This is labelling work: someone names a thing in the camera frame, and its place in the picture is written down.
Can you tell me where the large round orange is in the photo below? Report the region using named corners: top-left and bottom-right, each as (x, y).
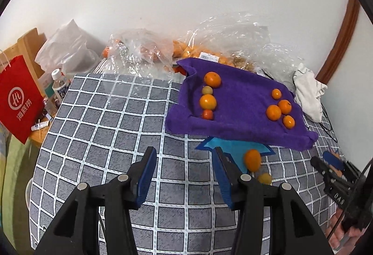
top-left (266, 105), bottom-right (282, 122)

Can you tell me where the small red tomato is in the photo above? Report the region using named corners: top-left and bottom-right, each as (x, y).
top-left (202, 109), bottom-right (214, 120)

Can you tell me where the brown wooden door frame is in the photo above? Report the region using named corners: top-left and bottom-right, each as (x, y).
top-left (316, 0), bottom-right (360, 84)

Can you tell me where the yellow small fruit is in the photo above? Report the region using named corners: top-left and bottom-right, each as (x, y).
top-left (257, 173), bottom-right (272, 185)

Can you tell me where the grey white checked tablecloth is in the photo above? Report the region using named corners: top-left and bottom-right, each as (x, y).
top-left (28, 72), bottom-right (348, 255)

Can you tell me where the white plastic bag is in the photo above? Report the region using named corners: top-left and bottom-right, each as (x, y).
top-left (35, 19), bottom-right (102, 78)

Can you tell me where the red paper bag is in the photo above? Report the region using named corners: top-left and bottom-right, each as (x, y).
top-left (0, 55), bottom-right (44, 143)

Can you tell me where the small orange by blue star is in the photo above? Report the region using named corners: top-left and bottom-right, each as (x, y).
top-left (199, 94), bottom-right (217, 110)

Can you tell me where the person's right hand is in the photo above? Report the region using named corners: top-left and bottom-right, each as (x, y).
top-left (325, 208), bottom-right (366, 254)

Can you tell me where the black cable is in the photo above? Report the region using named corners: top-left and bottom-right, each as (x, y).
top-left (317, 103), bottom-right (339, 144)

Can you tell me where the medium orange on towel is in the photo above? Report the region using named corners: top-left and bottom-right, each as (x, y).
top-left (283, 115), bottom-right (295, 129)

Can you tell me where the clear water bottle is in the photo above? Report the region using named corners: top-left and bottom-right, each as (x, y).
top-left (51, 69), bottom-right (70, 103)

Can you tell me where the white grey-striped cloth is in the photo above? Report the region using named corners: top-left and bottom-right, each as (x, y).
top-left (293, 63), bottom-right (328, 123)

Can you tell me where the clear plastic bag of oranges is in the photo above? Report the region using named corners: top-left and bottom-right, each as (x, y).
top-left (173, 12), bottom-right (302, 89)

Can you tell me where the small orange with stem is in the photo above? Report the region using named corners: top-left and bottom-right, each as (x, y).
top-left (271, 88), bottom-right (282, 100)

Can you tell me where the pale green-yellow small fruit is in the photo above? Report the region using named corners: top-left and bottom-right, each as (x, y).
top-left (201, 86), bottom-right (213, 95)

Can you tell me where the purple towel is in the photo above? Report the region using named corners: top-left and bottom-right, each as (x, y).
top-left (166, 58), bottom-right (319, 151)

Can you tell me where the large ribbed mandarin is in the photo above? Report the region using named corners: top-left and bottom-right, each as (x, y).
top-left (278, 100), bottom-right (292, 115)

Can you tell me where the oval kumquat orange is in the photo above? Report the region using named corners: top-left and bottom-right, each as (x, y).
top-left (243, 149), bottom-right (261, 173)

